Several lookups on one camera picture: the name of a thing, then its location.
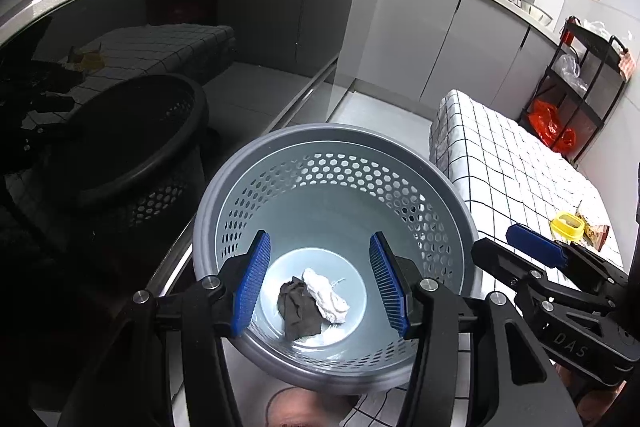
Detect grey kitchen cabinets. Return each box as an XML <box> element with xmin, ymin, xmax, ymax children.
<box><xmin>327</xmin><ymin>0</ymin><xmax>561</xmax><ymax>122</ymax></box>

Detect dark crumpled cloth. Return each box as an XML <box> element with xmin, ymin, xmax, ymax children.
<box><xmin>277</xmin><ymin>276</ymin><xmax>323</xmax><ymax>340</ymax></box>

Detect white plastic bag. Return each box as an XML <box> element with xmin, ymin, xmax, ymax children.
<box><xmin>582</xmin><ymin>21</ymin><xmax>613</xmax><ymax>40</ymax></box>

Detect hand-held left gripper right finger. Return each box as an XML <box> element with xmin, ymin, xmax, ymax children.
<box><xmin>369</xmin><ymin>231</ymin><xmax>583</xmax><ymax>427</ymax></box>

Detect red plastic bag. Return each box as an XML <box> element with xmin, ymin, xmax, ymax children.
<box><xmin>529</xmin><ymin>101</ymin><xmax>577</xmax><ymax>154</ymax></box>

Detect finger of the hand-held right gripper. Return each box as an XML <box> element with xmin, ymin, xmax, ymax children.
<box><xmin>506</xmin><ymin>223</ymin><xmax>629</xmax><ymax>294</ymax></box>
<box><xmin>472</xmin><ymin>238</ymin><xmax>551</xmax><ymax>308</ymax></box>

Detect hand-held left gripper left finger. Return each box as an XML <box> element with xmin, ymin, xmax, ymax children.
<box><xmin>57</xmin><ymin>231</ymin><xmax>271</xmax><ymax>427</ymax></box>

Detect grey perforated waste basket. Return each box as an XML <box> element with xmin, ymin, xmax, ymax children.
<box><xmin>192</xmin><ymin>123</ymin><xmax>481</xmax><ymax>397</ymax></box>

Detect clear plastic bag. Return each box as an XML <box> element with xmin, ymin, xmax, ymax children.
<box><xmin>556</xmin><ymin>53</ymin><xmax>588</xmax><ymax>92</ymax></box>

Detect red snack wrapper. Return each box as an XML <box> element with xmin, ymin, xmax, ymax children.
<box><xmin>575</xmin><ymin>208</ymin><xmax>611</xmax><ymax>253</ymax></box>

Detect black metal shelf rack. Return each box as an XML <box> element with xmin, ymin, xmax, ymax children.
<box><xmin>520</xmin><ymin>17</ymin><xmax>636</xmax><ymax>162</ymax></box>

